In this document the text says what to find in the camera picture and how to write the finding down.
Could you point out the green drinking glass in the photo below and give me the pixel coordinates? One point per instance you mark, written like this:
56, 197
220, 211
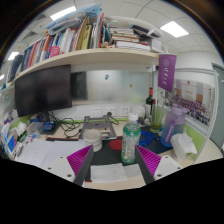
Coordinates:
156, 120

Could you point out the ceiling lights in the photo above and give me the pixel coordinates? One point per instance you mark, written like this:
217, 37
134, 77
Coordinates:
174, 29

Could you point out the black computer monitor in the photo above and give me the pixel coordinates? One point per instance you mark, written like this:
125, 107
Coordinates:
43, 90

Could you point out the dark wine bottle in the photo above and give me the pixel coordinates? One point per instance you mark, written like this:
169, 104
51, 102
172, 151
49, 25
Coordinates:
149, 101

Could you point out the white ribbed cup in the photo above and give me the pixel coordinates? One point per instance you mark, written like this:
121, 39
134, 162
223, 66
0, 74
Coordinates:
92, 138

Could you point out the green-labelled clear drink bottle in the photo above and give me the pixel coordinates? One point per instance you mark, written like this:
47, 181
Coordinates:
130, 136

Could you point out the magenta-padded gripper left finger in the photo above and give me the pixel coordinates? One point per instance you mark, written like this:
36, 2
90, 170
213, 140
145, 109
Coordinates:
60, 165

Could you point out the crumpled white tissue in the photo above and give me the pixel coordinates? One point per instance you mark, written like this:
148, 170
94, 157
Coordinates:
182, 145

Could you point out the framed group photo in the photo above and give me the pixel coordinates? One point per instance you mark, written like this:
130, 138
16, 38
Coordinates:
193, 103

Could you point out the flat round red coaster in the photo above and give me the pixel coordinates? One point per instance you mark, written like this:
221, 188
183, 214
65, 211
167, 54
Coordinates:
115, 145

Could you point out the white ceramic jar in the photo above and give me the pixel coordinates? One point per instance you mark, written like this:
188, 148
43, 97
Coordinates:
138, 111

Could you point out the large lavender water bottle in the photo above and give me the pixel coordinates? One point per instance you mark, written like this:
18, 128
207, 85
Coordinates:
171, 126

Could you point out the white paper sheets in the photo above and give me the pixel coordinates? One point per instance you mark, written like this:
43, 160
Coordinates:
43, 151

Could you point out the small blue sticker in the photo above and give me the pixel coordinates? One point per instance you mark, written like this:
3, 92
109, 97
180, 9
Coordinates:
106, 77

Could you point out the black desk mat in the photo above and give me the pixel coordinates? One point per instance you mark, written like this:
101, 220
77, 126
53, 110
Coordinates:
106, 156

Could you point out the white shelf with books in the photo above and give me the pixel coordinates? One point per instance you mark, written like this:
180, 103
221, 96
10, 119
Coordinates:
90, 55

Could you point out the clear plastic box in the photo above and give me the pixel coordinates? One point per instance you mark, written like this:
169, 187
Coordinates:
35, 127

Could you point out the small blue device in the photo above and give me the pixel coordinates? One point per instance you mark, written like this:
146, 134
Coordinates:
48, 126

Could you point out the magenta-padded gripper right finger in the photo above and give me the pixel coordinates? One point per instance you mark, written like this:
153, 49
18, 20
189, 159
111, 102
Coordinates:
166, 165

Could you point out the white wall socket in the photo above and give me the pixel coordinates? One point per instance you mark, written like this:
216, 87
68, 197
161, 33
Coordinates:
125, 110
111, 110
95, 111

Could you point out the purple hanging pennant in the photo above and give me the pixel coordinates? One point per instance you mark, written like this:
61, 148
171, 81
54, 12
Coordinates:
166, 71

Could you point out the grey door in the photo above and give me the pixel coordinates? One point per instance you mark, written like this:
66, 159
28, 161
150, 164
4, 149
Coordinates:
218, 106

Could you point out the grey metal laptop stand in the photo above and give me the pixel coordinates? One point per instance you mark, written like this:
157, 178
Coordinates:
96, 122

